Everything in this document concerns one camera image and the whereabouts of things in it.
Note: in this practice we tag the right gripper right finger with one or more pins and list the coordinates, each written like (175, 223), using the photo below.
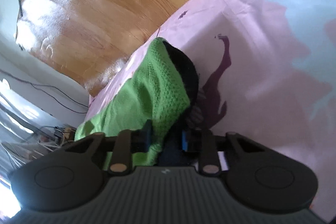
(201, 146)

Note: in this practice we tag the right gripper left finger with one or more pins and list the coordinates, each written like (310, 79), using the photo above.
(125, 145)

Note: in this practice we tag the navy garment with white stripe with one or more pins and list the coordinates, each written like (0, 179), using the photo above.
(184, 100)

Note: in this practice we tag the green knitted garment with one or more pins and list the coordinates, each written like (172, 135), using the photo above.
(145, 96)

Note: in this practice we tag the pink patterned bed sheet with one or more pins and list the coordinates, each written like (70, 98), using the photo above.
(266, 70)

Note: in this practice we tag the wooden headboard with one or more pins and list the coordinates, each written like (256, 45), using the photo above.
(89, 40)

